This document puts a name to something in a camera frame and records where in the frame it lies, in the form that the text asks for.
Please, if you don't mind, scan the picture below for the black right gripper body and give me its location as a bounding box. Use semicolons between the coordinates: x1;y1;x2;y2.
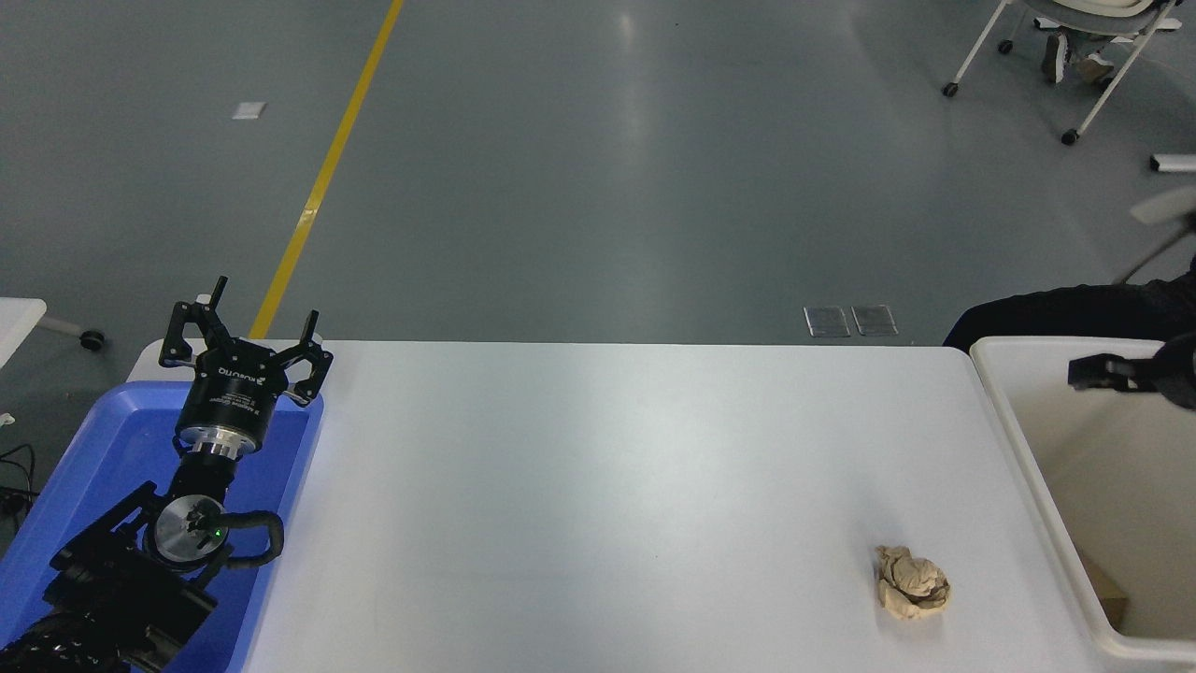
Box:
1151;333;1196;412

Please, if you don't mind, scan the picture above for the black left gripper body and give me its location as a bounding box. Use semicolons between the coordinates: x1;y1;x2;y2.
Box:
176;338;287;440

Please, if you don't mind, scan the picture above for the blue plastic tray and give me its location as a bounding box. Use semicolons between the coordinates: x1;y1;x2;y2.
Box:
0;379;326;673

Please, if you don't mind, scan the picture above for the large pale plastic bin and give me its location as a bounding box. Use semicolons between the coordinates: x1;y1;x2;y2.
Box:
970;335;1196;664

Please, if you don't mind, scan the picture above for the white wheeled side table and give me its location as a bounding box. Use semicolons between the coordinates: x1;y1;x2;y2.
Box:
0;297;106;371

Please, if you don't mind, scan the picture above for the white chair star base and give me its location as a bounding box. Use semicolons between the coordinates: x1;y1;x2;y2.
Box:
1111;152;1196;287

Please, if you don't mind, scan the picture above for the yellow floor tape line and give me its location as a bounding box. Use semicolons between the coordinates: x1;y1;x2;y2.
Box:
248;0;407;340

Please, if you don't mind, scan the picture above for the white wheeled chair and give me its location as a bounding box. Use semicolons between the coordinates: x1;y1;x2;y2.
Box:
941;0;1184;147

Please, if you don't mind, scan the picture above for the crumpled tan paper ball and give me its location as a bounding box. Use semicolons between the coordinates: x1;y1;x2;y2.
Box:
875;546;953;623

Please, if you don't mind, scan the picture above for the black floor cable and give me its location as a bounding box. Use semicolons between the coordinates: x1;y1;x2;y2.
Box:
0;441;39;517

